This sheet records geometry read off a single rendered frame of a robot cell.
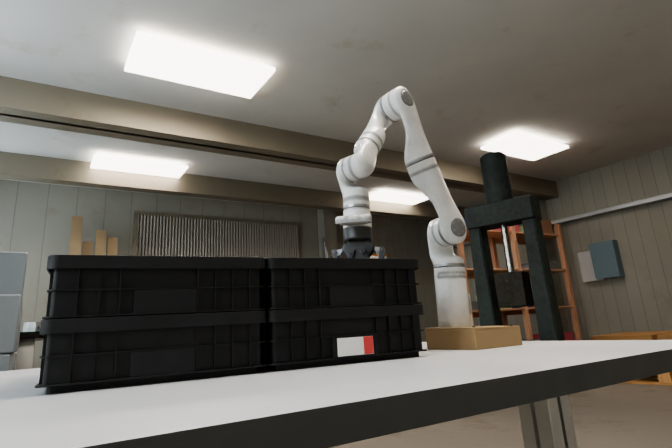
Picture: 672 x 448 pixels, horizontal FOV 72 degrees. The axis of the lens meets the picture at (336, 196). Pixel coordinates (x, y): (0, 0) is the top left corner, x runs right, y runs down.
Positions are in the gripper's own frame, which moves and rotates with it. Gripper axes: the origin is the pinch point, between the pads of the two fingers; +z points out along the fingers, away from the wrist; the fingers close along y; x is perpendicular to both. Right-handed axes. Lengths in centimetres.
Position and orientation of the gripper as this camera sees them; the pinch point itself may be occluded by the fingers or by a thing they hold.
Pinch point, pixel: (359, 283)
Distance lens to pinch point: 119.6
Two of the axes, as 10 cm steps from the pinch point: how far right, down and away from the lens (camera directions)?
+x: -2.0, -2.7, -9.4
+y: -9.8, 0.9, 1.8
